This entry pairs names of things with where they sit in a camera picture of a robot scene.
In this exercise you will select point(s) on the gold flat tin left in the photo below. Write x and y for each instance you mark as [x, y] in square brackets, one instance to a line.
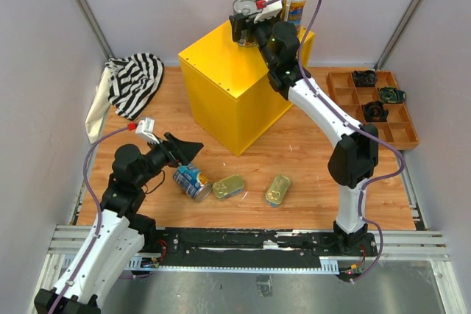
[228, 187]

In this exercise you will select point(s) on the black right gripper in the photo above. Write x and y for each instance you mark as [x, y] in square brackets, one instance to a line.
[238, 23]

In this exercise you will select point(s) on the yellow tall congee can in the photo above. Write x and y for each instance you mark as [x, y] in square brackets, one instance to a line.
[292, 12]

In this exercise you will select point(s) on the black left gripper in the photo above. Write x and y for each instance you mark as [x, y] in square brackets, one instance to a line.
[184, 151]

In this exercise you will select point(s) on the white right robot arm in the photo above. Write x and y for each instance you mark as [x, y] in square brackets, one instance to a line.
[355, 149]

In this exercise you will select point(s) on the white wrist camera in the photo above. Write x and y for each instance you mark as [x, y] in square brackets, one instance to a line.
[144, 128]
[267, 9]

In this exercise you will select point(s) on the gold flat tin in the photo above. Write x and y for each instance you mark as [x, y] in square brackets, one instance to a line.
[277, 190]
[228, 187]

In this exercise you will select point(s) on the black cloth roll back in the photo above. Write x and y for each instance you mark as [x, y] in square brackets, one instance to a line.
[365, 79]

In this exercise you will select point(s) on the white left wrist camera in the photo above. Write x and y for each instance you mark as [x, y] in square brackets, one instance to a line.
[144, 128]

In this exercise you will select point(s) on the black cloth roll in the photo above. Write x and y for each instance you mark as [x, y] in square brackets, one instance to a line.
[375, 111]
[365, 79]

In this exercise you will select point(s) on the blue Progresso soup can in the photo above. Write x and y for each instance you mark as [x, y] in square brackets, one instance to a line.
[249, 10]

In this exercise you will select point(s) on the black cloth roll middle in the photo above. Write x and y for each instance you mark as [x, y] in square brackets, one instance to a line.
[375, 111]

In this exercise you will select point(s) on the wooden compartment tray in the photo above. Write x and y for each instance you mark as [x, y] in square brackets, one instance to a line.
[374, 97]

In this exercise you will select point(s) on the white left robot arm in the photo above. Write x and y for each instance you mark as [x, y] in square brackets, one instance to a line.
[119, 232]

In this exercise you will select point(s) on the gold flat tin right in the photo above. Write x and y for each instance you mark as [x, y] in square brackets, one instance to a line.
[277, 190]

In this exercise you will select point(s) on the black white striped cloth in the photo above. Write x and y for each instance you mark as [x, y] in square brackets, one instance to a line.
[128, 84]

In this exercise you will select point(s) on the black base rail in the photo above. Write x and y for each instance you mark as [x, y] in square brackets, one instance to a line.
[255, 250]

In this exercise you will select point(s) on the yellow cabinet box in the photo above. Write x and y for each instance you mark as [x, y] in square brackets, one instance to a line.
[228, 89]

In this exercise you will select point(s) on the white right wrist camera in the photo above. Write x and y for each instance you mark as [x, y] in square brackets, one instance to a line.
[267, 9]

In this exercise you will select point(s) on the dark green patterned cloth roll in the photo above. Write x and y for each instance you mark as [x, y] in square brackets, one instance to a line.
[391, 95]

